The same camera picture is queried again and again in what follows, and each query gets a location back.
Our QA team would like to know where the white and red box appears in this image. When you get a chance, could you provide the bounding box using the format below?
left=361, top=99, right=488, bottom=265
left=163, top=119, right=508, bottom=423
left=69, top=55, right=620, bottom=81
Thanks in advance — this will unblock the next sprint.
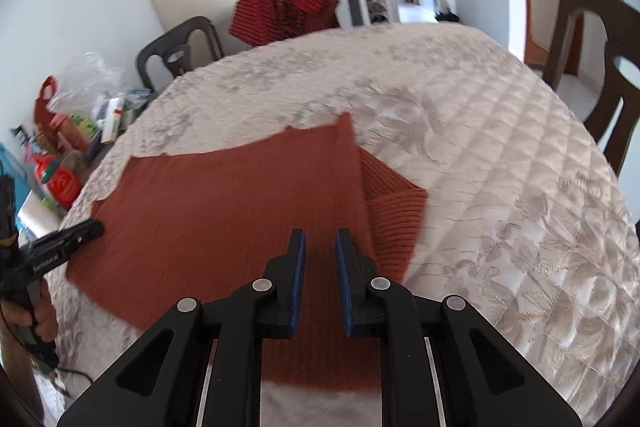
left=100, top=96, right=127, bottom=144

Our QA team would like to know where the pink box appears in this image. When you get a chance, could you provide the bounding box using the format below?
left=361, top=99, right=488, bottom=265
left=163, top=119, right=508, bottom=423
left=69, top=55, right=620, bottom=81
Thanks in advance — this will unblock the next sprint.
left=49, top=111, right=102, bottom=154

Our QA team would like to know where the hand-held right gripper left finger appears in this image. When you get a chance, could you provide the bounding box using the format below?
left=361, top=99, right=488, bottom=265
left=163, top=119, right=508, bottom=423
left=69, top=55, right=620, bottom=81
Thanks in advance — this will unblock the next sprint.
left=57, top=228, right=307, bottom=427

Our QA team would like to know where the beige quilted table cover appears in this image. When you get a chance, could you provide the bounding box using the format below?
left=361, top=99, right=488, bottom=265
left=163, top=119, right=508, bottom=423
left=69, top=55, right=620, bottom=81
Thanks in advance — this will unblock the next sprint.
left=30, top=23, right=637, bottom=427

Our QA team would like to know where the rust knitted sweater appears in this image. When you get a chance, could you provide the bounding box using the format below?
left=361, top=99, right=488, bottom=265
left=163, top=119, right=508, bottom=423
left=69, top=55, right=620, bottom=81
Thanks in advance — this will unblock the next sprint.
left=65, top=113, right=430, bottom=395

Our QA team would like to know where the brown wooden chair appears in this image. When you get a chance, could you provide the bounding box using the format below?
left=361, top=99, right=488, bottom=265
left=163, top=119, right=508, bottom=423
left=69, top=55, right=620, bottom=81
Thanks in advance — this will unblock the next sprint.
left=542, top=0, right=640, bottom=178

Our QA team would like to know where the red plaid garment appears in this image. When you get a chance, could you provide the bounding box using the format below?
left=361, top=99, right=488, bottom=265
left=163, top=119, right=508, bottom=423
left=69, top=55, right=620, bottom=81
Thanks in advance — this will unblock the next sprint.
left=229, top=0, right=344, bottom=48

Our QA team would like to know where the clear plastic bag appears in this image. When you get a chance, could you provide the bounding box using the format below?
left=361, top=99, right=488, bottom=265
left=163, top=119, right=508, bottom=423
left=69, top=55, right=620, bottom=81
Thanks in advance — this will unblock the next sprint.
left=47, top=52, right=127, bottom=116

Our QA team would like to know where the person's left hand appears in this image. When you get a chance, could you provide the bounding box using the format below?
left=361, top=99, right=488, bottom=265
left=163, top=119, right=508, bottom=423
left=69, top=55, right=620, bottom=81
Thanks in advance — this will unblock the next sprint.
left=0, top=279, right=59, bottom=343

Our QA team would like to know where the dark grey chair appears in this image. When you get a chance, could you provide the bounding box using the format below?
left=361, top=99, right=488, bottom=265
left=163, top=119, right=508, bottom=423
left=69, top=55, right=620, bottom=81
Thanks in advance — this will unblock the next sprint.
left=136, top=16, right=225, bottom=94

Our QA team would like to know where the black cable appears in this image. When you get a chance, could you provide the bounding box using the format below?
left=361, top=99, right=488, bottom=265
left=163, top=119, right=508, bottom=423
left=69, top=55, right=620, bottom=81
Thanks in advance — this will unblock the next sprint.
left=27, top=354, right=98, bottom=395

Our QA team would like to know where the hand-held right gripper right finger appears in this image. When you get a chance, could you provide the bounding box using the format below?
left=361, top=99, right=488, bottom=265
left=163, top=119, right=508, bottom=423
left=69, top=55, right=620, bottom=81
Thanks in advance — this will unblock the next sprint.
left=334, top=228, right=583, bottom=427

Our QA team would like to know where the red plastic bottle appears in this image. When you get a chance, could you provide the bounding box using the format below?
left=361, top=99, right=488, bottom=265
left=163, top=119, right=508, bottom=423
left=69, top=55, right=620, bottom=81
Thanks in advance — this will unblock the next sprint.
left=34, top=156, right=85, bottom=210

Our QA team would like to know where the red bag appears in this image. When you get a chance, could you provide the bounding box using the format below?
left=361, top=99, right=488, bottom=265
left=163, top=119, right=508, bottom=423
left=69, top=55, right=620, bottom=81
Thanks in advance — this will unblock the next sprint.
left=33, top=76, right=62, bottom=130

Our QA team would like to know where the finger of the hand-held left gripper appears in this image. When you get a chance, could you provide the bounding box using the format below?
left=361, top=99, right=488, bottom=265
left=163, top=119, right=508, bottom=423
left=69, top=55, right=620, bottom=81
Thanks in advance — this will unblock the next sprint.
left=31, top=218, right=106, bottom=269

